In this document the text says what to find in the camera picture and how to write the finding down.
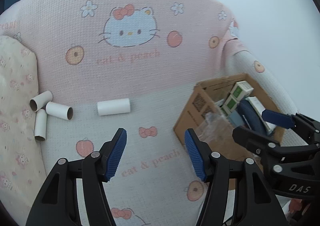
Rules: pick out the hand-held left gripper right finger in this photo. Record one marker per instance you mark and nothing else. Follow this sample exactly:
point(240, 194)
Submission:
point(195, 158)

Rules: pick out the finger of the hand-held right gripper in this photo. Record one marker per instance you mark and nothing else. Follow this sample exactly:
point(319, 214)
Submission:
point(277, 119)
point(257, 142)

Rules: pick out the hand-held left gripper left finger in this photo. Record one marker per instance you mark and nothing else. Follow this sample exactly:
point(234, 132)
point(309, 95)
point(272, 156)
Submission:
point(116, 156)

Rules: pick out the white paper tube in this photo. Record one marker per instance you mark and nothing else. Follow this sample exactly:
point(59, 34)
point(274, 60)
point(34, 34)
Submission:
point(56, 108)
point(43, 98)
point(113, 106)
point(40, 124)

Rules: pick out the cardboard box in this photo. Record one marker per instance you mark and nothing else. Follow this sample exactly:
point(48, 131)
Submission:
point(192, 106)

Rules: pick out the white flat carton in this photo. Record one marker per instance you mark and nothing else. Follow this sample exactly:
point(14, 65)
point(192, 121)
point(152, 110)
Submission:
point(257, 104)

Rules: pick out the dark blue curved object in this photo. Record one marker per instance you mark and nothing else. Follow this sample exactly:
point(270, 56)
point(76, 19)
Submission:
point(248, 114)

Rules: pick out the small grey-blue carton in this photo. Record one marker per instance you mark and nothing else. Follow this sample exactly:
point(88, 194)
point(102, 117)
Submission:
point(235, 118)

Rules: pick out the clear plastic wrap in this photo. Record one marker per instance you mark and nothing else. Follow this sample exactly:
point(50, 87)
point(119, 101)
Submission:
point(212, 126)

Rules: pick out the green and white carton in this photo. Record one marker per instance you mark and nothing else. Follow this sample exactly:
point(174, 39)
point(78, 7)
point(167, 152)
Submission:
point(231, 104)
point(241, 91)

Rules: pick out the pink cat printed blanket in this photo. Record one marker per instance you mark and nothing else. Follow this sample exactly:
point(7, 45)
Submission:
point(150, 73)

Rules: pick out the cream printed pillow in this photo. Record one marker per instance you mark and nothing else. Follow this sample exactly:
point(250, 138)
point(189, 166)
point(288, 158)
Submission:
point(15, 91)

